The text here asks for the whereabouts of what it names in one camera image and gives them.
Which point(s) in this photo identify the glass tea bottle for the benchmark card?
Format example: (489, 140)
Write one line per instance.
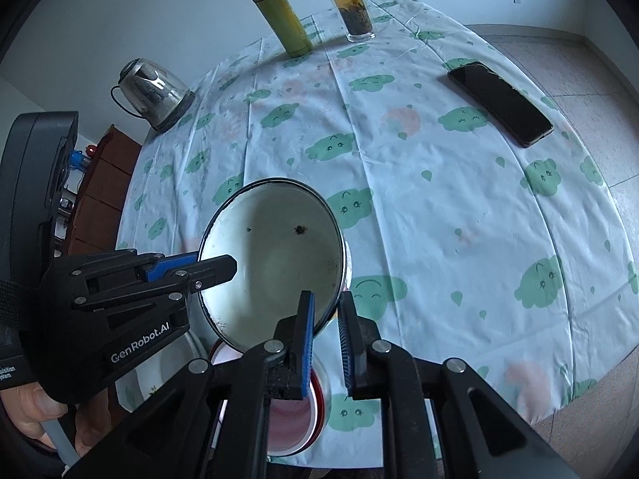
(349, 0)

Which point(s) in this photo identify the pink bowl with red rim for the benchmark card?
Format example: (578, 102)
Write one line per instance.
(292, 419)

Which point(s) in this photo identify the black smartphone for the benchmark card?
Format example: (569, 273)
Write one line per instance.
(499, 102)

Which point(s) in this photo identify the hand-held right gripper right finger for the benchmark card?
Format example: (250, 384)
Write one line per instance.
(348, 359)

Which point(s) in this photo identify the white tablecloth with green clouds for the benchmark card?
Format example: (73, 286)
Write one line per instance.
(424, 209)

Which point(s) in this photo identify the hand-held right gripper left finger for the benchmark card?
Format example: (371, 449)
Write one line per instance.
(307, 354)

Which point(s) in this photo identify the glass electric kettle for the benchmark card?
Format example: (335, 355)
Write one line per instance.
(154, 95)

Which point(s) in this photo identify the brown wooden cabinet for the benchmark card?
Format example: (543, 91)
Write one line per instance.
(105, 194)

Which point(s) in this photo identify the blue toy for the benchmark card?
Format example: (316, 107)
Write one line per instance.
(79, 159)

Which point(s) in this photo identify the green thermos bottle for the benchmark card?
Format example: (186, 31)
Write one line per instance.
(284, 20)

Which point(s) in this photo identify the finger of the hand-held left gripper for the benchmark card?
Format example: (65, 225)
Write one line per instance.
(172, 263)
(214, 269)

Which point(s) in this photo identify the person's left hand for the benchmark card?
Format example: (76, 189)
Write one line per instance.
(30, 409)

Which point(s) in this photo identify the white enamel bowl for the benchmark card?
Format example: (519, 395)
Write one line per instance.
(269, 259)

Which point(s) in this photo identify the white plate with red flowers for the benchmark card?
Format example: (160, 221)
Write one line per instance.
(145, 384)

